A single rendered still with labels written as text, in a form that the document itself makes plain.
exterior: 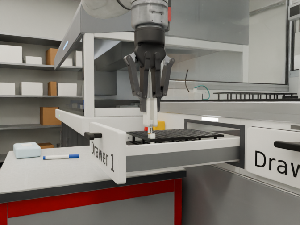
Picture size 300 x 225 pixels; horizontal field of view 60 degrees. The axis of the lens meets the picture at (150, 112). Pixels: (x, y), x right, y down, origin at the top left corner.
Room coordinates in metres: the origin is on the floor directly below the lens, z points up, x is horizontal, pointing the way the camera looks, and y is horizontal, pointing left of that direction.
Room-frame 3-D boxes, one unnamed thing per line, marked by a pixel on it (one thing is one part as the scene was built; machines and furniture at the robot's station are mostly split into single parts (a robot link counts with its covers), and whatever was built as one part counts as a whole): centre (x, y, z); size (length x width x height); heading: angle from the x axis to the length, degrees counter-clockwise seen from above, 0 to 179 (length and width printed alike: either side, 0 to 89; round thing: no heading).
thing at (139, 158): (0.75, -0.07, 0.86); 0.40 x 0.26 x 0.06; 114
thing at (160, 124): (1.09, -0.02, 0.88); 0.07 x 0.05 x 0.07; 24
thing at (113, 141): (0.66, 0.12, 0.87); 0.29 x 0.02 x 0.11; 24
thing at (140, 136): (0.70, 0.03, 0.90); 0.18 x 0.02 x 0.01; 24
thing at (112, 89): (2.49, 0.22, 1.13); 1.78 x 1.14 x 0.45; 24
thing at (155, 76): (0.65, -0.01, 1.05); 0.04 x 0.01 x 0.11; 24
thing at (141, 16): (0.64, 0.00, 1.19); 0.09 x 0.09 x 0.06
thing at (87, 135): (0.65, 0.14, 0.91); 0.07 x 0.04 x 0.01; 24
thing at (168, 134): (0.74, -0.07, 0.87); 0.22 x 0.18 x 0.06; 114
